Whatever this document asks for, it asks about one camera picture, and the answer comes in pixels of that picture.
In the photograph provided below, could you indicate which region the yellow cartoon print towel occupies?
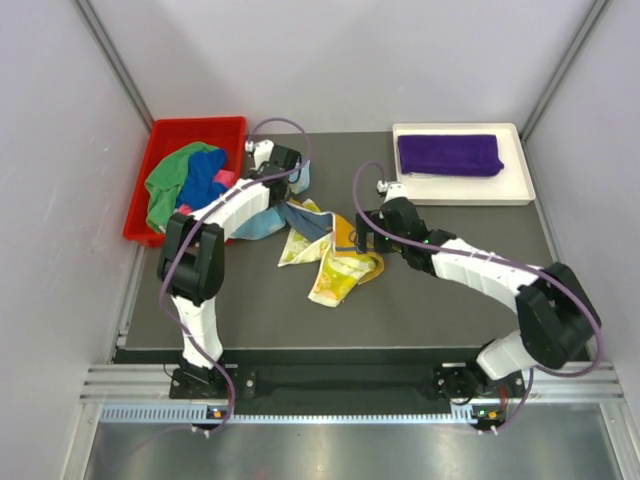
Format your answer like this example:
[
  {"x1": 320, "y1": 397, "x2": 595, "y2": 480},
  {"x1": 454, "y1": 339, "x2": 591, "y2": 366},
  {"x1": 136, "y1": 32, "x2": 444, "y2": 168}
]
[{"x1": 230, "y1": 162, "x2": 386, "y2": 286}]

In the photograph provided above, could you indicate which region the purple towel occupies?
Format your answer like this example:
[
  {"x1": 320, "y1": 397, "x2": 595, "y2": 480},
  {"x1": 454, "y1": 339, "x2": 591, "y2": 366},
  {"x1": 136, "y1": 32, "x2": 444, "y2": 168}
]
[{"x1": 397, "y1": 135, "x2": 504, "y2": 178}]

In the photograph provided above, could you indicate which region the lime green print towel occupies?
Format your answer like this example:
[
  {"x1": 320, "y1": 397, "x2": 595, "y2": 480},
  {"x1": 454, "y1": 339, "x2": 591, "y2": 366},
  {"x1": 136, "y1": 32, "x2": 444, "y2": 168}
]
[{"x1": 278, "y1": 229, "x2": 384, "y2": 308}]

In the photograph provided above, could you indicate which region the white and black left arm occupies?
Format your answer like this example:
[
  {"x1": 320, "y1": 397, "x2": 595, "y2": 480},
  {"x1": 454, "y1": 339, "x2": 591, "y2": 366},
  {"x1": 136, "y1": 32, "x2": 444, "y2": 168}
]
[{"x1": 157, "y1": 141, "x2": 304, "y2": 399}]

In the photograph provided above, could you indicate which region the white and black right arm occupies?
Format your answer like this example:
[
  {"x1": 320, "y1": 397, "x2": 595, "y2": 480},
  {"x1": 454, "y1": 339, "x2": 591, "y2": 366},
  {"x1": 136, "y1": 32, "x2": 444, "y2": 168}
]
[{"x1": 356, "y1": 197, "x2": 602, "y2": 397}]

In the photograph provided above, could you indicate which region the red plastic bin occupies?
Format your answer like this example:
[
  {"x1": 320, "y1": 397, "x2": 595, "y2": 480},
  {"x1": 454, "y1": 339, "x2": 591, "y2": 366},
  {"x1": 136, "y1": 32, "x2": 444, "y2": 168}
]
[{"x1": 123, "y1": 116, "x2": 246, "y2": 248}]

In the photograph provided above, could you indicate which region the pink towel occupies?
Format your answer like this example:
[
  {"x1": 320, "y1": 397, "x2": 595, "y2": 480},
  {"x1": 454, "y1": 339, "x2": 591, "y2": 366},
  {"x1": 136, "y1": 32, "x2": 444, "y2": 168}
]
[{"x1": 176, "y1": 170, "x2": 235, "y2": 214}]

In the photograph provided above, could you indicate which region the blue towel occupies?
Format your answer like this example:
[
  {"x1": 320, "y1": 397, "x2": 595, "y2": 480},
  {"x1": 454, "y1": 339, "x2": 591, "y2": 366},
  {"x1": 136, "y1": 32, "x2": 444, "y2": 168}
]
[{"x1": 176, "y1": 149, "x2": 227, "y2": 211}]

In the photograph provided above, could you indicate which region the white plastic tray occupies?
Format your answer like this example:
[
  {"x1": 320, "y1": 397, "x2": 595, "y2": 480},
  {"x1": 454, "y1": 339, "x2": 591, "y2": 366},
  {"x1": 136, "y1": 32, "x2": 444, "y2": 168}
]
[{"x1": 392, "y1": 122, "x2": 536, "y2": 206}]

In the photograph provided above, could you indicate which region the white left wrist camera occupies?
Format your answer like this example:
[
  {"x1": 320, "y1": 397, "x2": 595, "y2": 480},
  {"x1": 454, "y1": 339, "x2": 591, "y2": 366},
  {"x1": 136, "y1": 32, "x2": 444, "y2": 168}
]
[{"x1": 245, "y1": 140, "x2": 274, "y2": 169}]

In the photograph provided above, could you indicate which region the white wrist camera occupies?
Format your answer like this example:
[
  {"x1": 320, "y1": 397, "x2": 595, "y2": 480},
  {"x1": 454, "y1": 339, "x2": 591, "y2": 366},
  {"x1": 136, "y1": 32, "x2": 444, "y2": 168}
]
[
  {"x1": 245, "y1": 140, "x2": 274, "y2": 169},
  {"x1": 376, "y1": 180, "x2": 408, "y2": 203}
]

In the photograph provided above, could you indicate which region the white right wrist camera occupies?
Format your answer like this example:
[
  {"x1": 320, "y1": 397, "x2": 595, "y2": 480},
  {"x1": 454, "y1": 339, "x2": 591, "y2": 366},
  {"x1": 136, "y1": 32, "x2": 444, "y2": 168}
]
[{"x1": 376, "y1": 180, "x2": 408, "y2": 203}]

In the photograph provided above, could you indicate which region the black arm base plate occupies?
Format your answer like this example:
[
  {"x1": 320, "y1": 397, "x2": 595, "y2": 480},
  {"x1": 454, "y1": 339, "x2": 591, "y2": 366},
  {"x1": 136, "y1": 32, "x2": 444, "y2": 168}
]
[{"x1": 170, "y1": 364, "x2": 523, "y2": 405}]

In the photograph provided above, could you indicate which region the grey slotted cable duct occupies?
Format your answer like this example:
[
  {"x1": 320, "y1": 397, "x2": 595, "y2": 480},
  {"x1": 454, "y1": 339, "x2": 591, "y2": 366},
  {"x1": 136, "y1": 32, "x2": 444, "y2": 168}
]
[{"x1": 99, "y1": 402, "x2": 511, "y2": 425}]

